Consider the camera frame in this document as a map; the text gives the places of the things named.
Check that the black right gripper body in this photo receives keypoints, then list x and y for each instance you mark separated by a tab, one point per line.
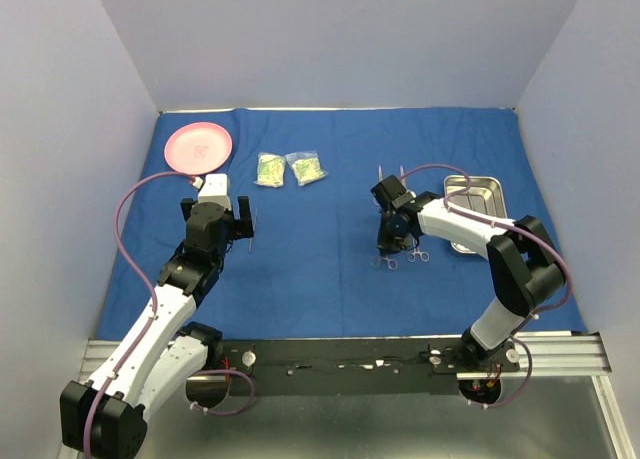
390	237

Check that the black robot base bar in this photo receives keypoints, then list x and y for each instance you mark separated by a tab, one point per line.
435	365

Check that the steel forceps ring handles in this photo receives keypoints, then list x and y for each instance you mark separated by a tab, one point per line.
415	254

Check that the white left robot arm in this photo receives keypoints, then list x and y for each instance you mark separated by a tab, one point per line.
107	415

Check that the steel tweezers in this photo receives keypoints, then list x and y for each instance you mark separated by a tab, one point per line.
254	226

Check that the aluminium table edge rail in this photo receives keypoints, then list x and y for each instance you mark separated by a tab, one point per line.
274	109

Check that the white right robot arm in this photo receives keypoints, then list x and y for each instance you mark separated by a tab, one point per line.
525	267

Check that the steel hemostat clamp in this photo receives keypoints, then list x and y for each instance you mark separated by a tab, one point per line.
384	259

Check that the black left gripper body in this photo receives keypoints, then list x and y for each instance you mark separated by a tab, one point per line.
224	245

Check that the blue surgical drape cloth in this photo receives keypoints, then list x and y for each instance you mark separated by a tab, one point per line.
309	273

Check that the pink plastic plate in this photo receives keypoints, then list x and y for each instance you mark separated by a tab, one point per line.
198	148

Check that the green gauze packet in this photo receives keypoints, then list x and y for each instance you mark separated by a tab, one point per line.
306	167
270	170

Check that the steel instrument tray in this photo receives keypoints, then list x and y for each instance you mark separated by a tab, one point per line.
485	196

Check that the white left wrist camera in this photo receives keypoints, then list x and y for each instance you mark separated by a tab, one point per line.
213	188

